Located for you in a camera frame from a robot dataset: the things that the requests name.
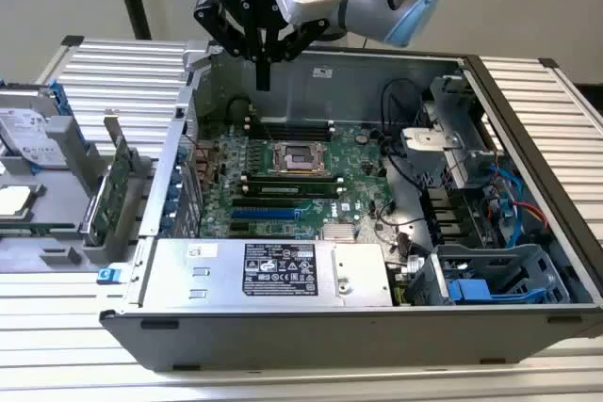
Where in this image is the small blue table clamp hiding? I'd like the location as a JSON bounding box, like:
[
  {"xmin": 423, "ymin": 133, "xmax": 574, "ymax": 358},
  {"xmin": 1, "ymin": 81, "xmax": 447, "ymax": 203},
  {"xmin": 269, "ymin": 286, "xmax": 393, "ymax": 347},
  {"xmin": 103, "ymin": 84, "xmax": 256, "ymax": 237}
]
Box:
[{"xmin": 96, "ymin": 266, "xmax": 123, "ymax": 286}]

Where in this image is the blue expansion slot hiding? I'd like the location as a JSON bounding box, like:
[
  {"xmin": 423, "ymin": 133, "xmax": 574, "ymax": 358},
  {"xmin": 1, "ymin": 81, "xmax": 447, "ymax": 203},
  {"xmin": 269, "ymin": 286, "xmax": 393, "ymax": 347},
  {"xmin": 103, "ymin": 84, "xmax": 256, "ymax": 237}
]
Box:
[{"xmin": 229, "ymin": 209, "xmax": 294, "ymax": 223}]

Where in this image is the silver power supply unit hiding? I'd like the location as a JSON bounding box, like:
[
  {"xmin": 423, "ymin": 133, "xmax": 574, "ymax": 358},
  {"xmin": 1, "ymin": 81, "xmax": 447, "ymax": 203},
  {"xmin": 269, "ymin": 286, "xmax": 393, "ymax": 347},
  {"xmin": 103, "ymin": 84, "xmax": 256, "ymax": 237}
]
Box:
[{"xmin": 139, "ymin": 236, "xmax": 395, "ymax": 309}]

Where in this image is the grey disk bay cage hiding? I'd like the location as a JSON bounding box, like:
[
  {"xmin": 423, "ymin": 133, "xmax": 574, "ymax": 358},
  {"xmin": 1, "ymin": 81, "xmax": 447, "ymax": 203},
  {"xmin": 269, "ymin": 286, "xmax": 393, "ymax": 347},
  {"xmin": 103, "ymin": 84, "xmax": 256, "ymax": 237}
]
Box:
[{"xmin": 405, "ymin": 242, "xmax": 572, "ymax": 308}]

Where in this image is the thin black looped cable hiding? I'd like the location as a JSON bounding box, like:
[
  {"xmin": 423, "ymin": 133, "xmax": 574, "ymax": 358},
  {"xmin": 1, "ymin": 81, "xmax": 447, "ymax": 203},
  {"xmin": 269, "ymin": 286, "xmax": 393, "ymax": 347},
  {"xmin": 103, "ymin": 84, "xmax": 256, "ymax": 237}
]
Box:
[{"xmin": 380, "ymin": 77, "xmax": 412, "ymax": 161}]

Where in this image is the hard disk in blue carrier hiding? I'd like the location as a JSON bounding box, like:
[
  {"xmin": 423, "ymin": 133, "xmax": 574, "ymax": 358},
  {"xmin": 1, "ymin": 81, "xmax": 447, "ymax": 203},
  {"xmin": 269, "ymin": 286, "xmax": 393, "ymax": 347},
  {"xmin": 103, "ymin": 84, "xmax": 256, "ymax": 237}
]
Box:
[{"xmin": 0, "ymin": 81, "xmax": 90, "ymax": 172}]

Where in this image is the RAM stick with white label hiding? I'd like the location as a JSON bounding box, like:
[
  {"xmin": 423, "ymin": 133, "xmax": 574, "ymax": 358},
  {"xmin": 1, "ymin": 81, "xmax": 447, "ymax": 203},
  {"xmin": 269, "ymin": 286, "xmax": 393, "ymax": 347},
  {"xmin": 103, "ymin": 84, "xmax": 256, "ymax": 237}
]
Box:
[{"xmin": 244, "ymin": 184, "xmax": 341, "ymax": 197}]

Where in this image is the red data wire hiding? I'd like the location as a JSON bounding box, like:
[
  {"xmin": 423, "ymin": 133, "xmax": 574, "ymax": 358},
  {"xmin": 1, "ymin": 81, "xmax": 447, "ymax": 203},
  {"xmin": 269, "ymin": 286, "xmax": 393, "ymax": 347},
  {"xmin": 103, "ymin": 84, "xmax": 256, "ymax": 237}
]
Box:
[{"xmin": 512, "ymin": 201, "xmax": 550, "ymax": 230}]

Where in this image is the grey open PC case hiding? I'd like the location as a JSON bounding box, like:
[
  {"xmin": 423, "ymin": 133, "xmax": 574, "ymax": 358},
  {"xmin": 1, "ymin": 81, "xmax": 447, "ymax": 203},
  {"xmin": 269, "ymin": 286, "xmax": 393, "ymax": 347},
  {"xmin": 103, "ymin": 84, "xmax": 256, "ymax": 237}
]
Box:
[{"xmin": 98, "ymin": 41, "xmax": 603, "ymax": 373}]

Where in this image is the CPU socket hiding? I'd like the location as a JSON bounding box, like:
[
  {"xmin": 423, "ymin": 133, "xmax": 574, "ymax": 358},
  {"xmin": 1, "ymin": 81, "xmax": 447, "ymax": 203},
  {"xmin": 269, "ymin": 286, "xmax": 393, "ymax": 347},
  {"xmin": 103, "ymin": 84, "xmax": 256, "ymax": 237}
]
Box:
[{"xmin": 267, "ymin": 139, "xmax": 327, "ymax": 176}]

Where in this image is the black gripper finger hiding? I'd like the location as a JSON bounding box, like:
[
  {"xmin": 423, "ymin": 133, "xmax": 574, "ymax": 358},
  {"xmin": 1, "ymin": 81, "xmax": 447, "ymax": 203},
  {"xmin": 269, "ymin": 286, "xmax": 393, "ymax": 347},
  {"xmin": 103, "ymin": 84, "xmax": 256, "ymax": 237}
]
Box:
[
  {"xmin": 263, "ymin": 18, "xmax": 330, "ymax": 92},
  {"xmin": 192, "ymin": 0, "xmax": 265, "ymax": 92}
]

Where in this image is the silver metal drive bracket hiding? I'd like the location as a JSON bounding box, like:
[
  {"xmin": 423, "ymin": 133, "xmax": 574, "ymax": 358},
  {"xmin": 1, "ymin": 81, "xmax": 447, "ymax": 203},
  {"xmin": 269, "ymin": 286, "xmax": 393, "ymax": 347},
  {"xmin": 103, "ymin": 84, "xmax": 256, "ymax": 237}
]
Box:
[{"xmin": 399, "ymin": 74, "xmax": 503, "ymax": 189}]

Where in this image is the green RAM stick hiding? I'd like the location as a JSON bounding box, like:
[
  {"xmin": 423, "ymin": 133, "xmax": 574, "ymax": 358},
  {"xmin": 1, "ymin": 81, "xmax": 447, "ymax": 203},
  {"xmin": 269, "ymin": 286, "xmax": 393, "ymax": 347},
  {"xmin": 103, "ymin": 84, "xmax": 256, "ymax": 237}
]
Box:
[{"xmin": 0, "ymin": 220, "xmax": 76, "ymax": 235}]

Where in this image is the long black expansion slot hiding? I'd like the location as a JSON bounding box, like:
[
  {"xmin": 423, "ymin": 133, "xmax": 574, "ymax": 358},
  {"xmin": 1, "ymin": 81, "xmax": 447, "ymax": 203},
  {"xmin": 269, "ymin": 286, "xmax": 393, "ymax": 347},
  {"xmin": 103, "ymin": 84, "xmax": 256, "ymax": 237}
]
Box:
[{"xmin": 229, "ymin": 198, "xmax": 297, "ymax": 209}]

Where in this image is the silver chipset heatsink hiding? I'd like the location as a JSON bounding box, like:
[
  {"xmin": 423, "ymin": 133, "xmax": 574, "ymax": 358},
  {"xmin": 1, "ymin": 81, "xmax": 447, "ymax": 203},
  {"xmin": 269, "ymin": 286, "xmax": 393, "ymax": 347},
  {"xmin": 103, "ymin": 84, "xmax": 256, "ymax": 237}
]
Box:
[{"xmin": 321, "ymin": 224, "xmax": 358, "ymax": 242}]

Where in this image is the blue data wire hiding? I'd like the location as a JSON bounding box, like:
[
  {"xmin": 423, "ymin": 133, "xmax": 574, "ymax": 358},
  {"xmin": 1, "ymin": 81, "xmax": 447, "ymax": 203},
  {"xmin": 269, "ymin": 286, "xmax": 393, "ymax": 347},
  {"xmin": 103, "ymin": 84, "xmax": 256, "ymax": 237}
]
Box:
[{"xmin": 487, "ymin": 161, "xmax": 531, "ymax": 250}]

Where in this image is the grey parts rack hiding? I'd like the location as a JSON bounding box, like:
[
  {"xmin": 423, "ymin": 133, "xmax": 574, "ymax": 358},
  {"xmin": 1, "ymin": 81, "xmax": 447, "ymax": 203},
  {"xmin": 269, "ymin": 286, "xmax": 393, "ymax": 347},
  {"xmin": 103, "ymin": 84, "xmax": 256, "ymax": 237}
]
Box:
[{"xmin": 0, "ymin": 81, "xmax": 159, "ymax": 276}]

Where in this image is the blue disk bay carrier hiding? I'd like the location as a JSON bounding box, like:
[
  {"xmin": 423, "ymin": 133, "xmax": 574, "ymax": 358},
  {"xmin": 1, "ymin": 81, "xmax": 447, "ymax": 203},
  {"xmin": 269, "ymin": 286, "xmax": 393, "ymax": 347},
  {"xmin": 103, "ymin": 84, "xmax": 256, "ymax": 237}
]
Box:
[{"xmin": 446, "ymin": 278, "xmax": 492, "ymax": 305}]

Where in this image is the metal socket cover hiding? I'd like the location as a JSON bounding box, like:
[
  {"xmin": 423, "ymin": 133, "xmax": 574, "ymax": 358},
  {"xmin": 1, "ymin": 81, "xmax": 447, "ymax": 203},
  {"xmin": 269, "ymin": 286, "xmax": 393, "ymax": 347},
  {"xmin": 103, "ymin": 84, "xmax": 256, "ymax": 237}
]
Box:
[{"xmin": 268, "ymin": 139, "xmax": 327, "ymax": 176}]

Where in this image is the silver CPU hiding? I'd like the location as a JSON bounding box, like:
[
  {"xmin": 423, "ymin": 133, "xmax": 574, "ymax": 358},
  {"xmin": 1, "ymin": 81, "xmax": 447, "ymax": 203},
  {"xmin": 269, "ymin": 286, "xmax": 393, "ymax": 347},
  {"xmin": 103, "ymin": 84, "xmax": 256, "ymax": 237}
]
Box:
[{"xmin": 0, "ymin": 184, "xmax": 35, "ymax": 220}]

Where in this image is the green motherboard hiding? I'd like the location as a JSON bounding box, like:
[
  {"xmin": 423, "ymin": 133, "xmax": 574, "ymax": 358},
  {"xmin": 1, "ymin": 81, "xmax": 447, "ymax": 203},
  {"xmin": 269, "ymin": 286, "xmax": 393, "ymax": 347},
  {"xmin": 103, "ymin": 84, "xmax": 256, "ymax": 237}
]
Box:
[{"xmin": 195, "ymin": 117, "xmax": 401, "ymax": 241}]

